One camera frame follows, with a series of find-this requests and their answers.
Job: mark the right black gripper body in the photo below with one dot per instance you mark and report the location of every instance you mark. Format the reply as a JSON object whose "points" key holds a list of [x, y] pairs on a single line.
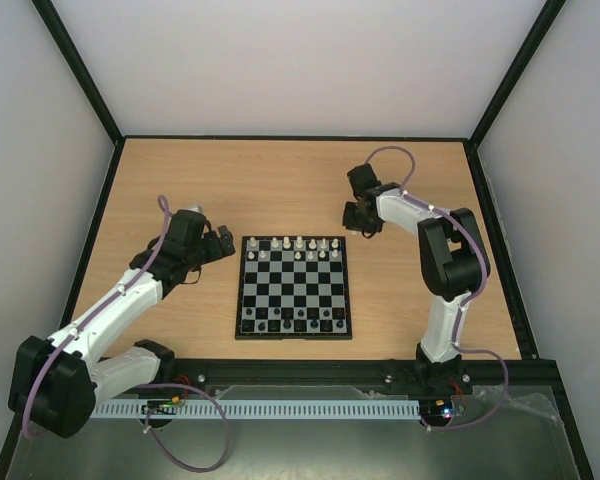
{"points": [[359, 198]]}

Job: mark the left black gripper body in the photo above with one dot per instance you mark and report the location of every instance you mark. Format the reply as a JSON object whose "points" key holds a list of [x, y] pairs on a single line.
{"points": [[216, 251]]}

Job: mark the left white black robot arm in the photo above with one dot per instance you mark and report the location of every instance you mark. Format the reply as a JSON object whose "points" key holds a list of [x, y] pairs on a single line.
{"points": [[59, 381]]}

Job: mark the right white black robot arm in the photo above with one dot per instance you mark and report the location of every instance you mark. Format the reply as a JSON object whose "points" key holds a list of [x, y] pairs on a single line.
{"points": [[453, 263]]}

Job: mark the black chess pieces row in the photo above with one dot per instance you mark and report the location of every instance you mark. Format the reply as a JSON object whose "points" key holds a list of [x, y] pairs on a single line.
{"points": [[293, 321]]}

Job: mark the black and silver chessboard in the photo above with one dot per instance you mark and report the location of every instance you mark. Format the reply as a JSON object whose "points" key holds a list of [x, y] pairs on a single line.
{"points": [[282, 281]]}

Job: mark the grey slotted cable duct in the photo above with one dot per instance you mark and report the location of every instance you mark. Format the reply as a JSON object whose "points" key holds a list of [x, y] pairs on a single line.
{"points": [[261, 409]]}

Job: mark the black aluminium frame rail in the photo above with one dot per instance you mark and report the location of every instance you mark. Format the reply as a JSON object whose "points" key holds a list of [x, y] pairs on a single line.
{"points": [[391, 377]]}

